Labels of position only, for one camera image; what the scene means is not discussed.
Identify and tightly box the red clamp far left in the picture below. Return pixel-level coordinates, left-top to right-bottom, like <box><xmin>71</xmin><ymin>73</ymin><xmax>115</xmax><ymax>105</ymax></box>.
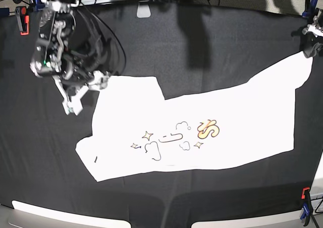
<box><xmin>15</xmin><ymin>6</ymin><xmax>30</xmax><ymax>35</ymax></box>

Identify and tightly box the white printed t-shirt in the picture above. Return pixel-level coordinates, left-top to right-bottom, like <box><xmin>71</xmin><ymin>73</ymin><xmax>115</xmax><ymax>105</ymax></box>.
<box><xmin>76</xmin><ymin>52</ymin><xmax>312</xmax><ymax>182</ymax></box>

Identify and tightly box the blue clamp far right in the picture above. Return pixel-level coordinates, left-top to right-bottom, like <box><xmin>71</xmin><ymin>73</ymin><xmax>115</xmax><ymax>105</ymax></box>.
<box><xmin>301</xmin><ymin>0</ymin><xmax>318</xmax><ymax>19</ymax></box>

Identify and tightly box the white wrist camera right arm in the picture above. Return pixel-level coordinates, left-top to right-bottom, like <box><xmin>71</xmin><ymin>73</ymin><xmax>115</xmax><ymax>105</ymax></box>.
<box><xmin>53</xmin><ymin>76</ymin><xmax>89</xmax><ymax>116</ymax></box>

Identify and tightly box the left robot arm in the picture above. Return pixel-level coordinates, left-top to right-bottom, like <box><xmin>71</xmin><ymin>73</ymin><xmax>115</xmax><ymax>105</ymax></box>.
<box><xmin>302</xmin><ymin>13</ymin><xmax>322</xmax><ymax>58</ymax></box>

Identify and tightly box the grey camera stand foot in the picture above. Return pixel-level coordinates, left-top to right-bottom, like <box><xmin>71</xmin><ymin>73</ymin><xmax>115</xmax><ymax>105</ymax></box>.
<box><xmin>136</xmin><ymin>3</ymin><xmax>151</xmax><ymax>19</ymax></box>

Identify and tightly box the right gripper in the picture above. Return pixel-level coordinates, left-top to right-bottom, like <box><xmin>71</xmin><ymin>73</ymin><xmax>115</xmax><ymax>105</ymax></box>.
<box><xmin>85</xmin><ymin>71</ymin><xmax>111</xmax><ymax>91</ymax></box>

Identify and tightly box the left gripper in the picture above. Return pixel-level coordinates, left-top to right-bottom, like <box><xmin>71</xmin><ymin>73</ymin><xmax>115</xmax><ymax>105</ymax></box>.
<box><xmin>302</xmin><ymin>35</ymin><xmax>322</xmax><ymax>59</ymax></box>

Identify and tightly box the red blue clamp near right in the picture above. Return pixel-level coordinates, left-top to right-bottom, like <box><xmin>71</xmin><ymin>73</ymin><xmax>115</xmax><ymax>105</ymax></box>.
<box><xmin>300</xmin><ymin>187</ymin><xmax>313</xmax><ymax>226</ymax></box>

